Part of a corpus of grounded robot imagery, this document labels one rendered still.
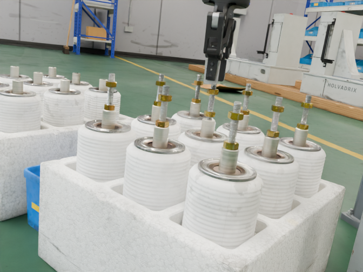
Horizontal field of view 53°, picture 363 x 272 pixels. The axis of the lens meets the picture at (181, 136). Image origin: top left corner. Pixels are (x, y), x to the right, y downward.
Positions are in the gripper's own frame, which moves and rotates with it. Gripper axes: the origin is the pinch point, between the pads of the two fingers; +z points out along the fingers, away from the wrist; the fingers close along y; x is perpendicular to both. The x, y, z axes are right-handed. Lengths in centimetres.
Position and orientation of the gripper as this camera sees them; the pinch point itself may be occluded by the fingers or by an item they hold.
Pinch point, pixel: (215, 74)
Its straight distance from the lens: 61.3
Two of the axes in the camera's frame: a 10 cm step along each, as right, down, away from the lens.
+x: -9.6, -1.8, 2.2
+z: -1.2, 9.6, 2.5
